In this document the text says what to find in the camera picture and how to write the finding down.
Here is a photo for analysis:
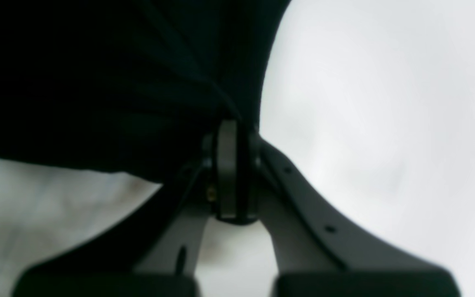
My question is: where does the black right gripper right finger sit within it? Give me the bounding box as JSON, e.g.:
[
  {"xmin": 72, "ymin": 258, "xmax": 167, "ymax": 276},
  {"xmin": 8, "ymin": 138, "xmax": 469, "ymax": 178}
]
[{"xmin": 244, "ymin": 130, "xmax": 460, "ymax": 297}]

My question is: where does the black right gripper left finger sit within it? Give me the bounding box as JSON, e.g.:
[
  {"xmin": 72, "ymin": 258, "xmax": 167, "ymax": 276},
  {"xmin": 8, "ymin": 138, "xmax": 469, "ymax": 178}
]
[{"xmin": 12, "ymin": 120, "xmax": 240, "ymax": 297}]

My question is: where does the black T-shirt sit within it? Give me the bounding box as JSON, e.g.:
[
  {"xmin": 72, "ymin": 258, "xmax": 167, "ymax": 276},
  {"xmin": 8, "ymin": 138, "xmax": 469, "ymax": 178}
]
[{"xmin": 0, "ymin": 0, "xmax": 289, "ymax": 182}]

